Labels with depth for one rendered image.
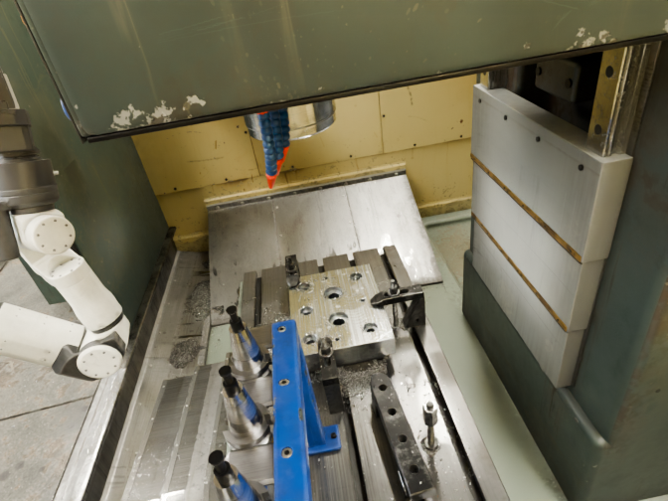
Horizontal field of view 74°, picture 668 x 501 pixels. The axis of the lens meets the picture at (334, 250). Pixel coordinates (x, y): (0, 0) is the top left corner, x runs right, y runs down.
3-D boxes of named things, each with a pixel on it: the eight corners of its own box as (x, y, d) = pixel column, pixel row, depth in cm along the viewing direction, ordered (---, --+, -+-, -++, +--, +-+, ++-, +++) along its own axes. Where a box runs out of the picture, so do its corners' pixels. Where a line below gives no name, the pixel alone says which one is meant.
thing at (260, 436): (271, 451, 57) (267, 440, 55) (225, 458, 57) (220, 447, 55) (273, 410, 62) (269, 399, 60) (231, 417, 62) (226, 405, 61)
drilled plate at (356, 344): (296, 372, 100) (292, 357, 98) (291, 292, 125) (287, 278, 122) (396, 353, 101) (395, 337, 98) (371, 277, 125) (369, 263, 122)
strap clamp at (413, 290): (375, 334, 112) (369, 289, 104) (372, 325, 115) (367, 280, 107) (425, 324, 113) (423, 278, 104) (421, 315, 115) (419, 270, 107)
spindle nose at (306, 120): (338, 135, 71) (327, 55, 64) (241, 149, 72) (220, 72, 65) (336, 105, 84) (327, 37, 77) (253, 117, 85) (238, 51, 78)
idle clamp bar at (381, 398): (410, 515, 76) (409, 496, 72) (368, 395, 97) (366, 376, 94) (437, 506, 77) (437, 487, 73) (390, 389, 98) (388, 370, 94)
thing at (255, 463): (218, 496, 52) (216, 493, 52) (222, 454, 56) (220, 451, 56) (276, 484, 52) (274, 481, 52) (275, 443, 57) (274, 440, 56)
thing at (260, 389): (225, 417, 61) (223, 413, 61) (228, 386, 65) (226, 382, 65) (274, 407, 61) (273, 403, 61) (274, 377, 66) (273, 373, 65)
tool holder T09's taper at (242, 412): (261, 434, 56) (249, 402, 52) (227, 439, 56) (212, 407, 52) (263, 405, 60) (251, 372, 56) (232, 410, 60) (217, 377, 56)
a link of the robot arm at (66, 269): (52, 207, 75) (96, 268, 82) (30, 205, 80) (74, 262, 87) (15, 229, 71) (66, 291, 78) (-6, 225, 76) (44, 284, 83)
